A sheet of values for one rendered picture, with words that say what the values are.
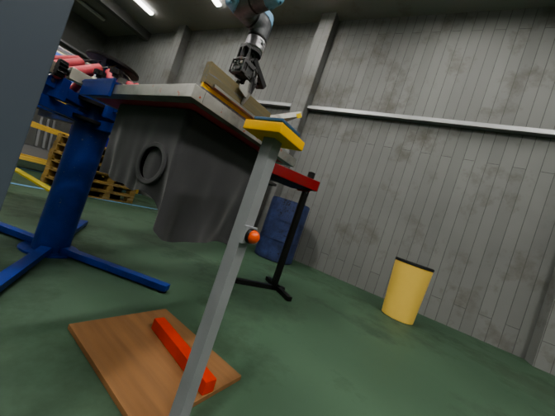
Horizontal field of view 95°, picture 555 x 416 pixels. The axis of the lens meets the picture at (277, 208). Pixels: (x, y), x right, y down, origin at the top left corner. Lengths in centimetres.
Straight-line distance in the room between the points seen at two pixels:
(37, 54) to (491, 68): 512
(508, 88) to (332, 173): 268
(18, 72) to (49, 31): 9
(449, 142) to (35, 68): 454
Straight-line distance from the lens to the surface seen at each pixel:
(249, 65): 109
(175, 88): 85
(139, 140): 107
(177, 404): 92
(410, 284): 332
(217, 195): 99
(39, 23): 67
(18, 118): 65
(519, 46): 546
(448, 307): 440
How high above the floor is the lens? 74
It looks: 1 degrees up
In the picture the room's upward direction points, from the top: 19 degrees clockwise
